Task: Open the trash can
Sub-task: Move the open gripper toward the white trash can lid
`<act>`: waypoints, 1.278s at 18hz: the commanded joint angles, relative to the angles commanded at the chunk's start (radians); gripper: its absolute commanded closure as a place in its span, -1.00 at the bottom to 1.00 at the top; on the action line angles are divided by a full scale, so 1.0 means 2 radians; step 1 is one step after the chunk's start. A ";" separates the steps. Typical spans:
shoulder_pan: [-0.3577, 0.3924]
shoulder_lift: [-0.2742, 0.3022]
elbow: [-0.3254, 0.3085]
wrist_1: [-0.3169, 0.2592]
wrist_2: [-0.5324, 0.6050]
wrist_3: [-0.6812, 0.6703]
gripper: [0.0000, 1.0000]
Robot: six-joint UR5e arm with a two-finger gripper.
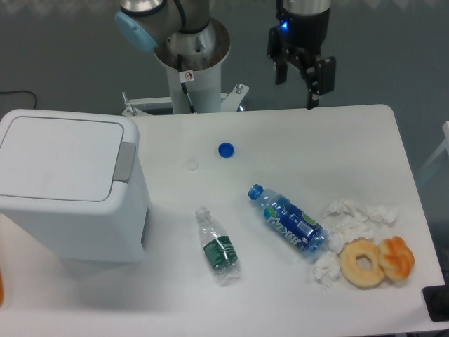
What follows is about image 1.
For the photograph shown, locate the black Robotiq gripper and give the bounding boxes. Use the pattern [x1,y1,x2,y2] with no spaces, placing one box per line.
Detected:
[267,1,337,110]

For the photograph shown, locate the white push-button trash can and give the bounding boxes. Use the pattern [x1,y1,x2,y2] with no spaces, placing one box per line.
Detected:
[1,109,150,263]

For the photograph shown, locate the blue bottle cap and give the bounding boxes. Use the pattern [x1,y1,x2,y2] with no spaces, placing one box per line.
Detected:
[217,142,234,159]

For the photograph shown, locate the white bottle cap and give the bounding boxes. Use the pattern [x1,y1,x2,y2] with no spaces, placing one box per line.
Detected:
[185,158,199,171]

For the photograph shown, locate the blue plastic bottle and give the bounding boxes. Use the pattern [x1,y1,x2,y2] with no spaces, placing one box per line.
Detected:
[248,184,328,260]

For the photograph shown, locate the large crumpled white tissue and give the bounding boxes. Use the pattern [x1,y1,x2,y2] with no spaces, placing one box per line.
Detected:
[321,198,400,253]

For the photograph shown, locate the clear bottle green label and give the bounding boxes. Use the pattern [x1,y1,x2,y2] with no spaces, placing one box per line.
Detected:
[195,206,241,286]

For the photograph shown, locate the small crumpled white tissue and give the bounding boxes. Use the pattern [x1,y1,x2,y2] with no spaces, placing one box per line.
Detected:
[313,251,340,289]

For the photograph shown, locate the orange twisted bread roll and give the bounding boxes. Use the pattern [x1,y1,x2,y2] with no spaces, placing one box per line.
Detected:
[378,236,415,282]

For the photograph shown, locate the black device at edge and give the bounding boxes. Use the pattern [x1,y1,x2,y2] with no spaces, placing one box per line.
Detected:
[422,285,448,322]

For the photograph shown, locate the orange object at edge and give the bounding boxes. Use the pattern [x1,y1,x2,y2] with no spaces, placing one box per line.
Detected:
[0,272,4,306]

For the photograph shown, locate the white frame at right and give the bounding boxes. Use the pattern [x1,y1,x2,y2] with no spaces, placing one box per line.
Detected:
[416,121,448,189]

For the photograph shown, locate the plain ring doughnut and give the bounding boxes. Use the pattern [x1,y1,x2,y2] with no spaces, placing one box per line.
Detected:
[339,239,385,289]

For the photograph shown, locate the black floor cable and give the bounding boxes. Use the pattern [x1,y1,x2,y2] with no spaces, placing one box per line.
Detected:
[0,90,38,108]

